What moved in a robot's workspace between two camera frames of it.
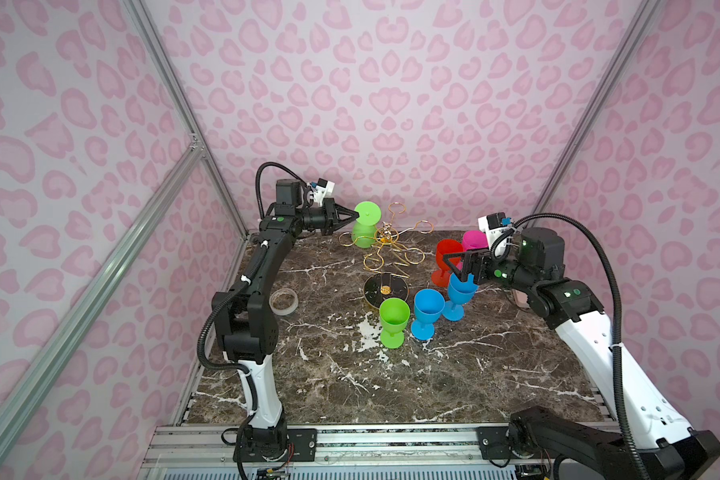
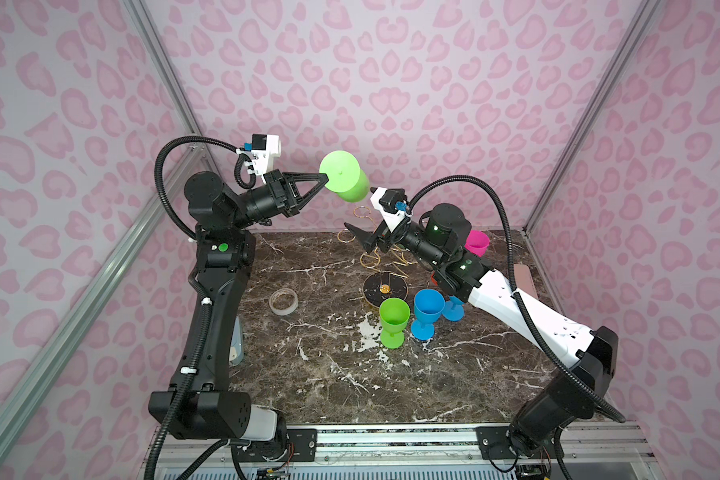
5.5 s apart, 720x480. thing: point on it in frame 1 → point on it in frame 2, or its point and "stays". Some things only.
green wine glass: (364, 229) → (345, 176)
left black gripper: (331, 222) → (282, 196)
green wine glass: (394, 313) stays
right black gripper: (482, 258) → (373, 241)
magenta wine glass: (474, 240) stays
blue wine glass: (428, 306) stays
